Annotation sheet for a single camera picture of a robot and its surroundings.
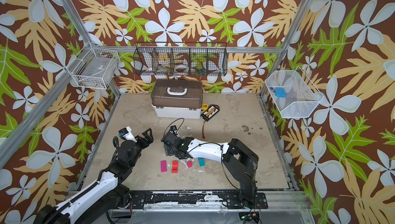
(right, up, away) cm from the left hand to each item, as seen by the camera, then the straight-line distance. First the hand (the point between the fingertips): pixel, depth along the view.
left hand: (145, 130), depth 82 cm
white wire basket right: (+82, +18, -5) cm, 84 cm away
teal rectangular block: (+31, -18, +4) cm, 36 cm away
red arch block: (+16, -21, +3) cm, 27 cm away
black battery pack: (+38, +9, +25) cm, 47 cm away
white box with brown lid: (+17, +18, +6) cm, 25 cm away
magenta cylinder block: (+24, -19, +2) cm, 31 cm away
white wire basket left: (-31, +35, +5) cm, 47 cm away
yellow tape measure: (+34, +13, +27) cm, 45 cm away
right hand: (+13, -10, +4) cm, 17 cm away
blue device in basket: (+76, +21, +4) cm, 79 cm away
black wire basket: (+15, +44, +16) cm, 49 cm away
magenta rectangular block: (+9, -21, +4) cm, 23 cm away
